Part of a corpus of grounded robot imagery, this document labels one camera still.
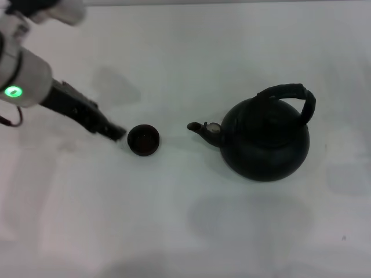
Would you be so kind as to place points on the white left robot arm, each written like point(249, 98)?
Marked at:
point(29, 78)

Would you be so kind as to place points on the black round teapot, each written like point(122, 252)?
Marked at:
point(263, 150)

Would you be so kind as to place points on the dark brown teacup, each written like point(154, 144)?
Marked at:
point(144, 140)

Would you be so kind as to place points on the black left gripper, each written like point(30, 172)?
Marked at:
point(72, 108)

